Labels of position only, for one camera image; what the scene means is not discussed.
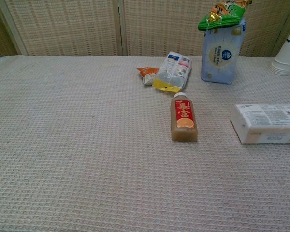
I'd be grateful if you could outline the yellow and white snack bag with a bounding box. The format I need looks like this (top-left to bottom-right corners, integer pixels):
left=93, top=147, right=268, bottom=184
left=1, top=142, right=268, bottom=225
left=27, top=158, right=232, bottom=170
left=152, top=51, right=192, bottom=93

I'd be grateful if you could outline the small orange snack packet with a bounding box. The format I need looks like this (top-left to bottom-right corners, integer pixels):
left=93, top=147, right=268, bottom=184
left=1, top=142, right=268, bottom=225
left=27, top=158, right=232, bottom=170
left=136, top=66, right=160, bottom=86

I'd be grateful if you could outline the blue wet wipes pack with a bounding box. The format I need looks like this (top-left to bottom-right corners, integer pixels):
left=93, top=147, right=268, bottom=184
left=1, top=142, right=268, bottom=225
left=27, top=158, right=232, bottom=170
left=201, top=18, right=246, bottom=85

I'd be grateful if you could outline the woven folding screen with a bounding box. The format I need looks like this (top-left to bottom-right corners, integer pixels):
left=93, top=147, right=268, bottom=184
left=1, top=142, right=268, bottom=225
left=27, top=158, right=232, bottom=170
left=0, top=0, right=290, bottom=58

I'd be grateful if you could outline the green peanut snack bag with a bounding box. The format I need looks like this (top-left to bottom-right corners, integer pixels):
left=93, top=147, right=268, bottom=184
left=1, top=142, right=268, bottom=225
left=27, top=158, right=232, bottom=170
left=198, top=0, right=253, bottom=31

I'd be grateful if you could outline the stack of white paper cups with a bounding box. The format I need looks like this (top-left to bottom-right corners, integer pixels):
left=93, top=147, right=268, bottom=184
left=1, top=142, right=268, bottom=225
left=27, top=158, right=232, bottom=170
left=269, top=33, right=290, bottom=76

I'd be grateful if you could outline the beige waffle-weave tablecloth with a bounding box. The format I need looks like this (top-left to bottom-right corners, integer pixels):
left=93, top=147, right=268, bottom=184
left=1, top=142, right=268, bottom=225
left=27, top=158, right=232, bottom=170
left=0, top=55, right=290, bottom=232

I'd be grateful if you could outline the white Face tissue pack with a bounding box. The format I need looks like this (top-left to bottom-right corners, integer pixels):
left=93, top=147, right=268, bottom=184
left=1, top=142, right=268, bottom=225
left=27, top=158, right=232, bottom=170
left=230, top=103, right=290, bottom=145

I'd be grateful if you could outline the juice bottle with red label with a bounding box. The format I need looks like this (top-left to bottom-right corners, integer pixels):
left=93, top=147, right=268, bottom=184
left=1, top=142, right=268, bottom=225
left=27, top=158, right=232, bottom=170
left=171, top=92, right=199, bottom=143

